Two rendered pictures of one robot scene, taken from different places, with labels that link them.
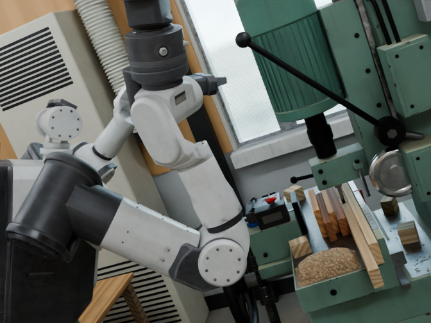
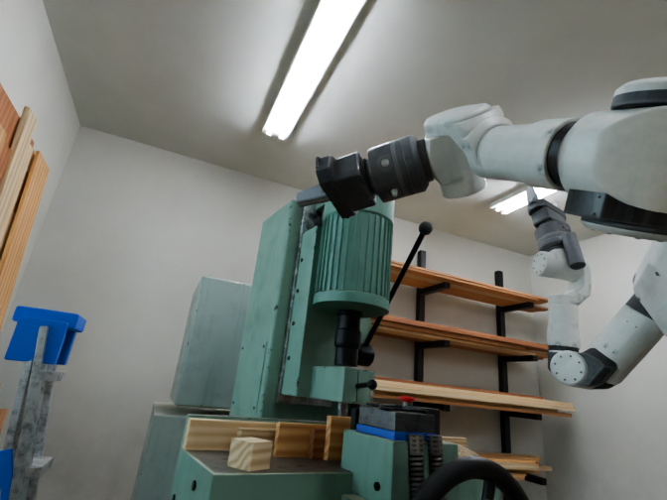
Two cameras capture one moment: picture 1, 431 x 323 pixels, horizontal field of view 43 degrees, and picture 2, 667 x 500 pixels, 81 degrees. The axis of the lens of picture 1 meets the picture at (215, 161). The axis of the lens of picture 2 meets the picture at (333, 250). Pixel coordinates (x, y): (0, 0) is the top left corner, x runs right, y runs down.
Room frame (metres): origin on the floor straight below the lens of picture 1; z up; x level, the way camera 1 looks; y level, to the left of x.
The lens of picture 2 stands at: (1.93, 0.39, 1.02)
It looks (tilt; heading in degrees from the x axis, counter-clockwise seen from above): 20 degrees up; 230
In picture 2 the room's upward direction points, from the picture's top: 6 degrees clockwise
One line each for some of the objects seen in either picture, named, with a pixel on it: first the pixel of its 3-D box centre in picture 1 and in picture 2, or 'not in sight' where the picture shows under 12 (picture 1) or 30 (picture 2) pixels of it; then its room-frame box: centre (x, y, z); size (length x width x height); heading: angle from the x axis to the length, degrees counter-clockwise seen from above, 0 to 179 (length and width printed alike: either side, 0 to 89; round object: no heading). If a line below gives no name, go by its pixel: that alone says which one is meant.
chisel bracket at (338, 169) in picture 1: (340, 169); (339, 388); (1.31, -0.29, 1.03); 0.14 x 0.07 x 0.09; 80
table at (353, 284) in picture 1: (312, 237); (365, 483); (1.34, -0.16, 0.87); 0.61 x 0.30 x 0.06; 170
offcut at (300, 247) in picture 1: (300, 247); not in sight; (1.21, -0.11, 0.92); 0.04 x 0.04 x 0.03; 86
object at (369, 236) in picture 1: (352, 204); (331, 438); (1.32, -0.29, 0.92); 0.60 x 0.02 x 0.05; 170
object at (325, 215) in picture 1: (325, 215); (358, 444); (1.31, -0.21, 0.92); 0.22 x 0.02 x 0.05; 170
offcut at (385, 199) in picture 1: (389, 204); not in sight; (1.46, -0.42, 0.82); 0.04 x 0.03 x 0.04; 142
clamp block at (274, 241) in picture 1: (276, 232); (397, 465); (1.36, -0.08, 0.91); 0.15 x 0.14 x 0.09; 170
